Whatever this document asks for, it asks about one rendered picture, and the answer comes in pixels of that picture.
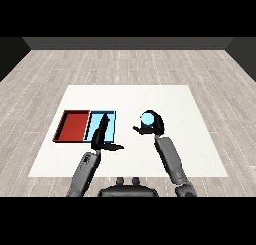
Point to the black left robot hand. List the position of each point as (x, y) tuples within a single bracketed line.
[(99, 135)]

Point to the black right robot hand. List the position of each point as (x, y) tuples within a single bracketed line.
[(159, 125)]

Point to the light blue shallow open box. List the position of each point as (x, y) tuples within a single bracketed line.
[(96, 124)]

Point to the small blue can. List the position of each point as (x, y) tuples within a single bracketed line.
[(147, 119)]

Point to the red shallow open box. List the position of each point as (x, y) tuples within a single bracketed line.
[(71, 126)]

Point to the dark grey robot body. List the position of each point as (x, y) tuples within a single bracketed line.
[(128, 189)]

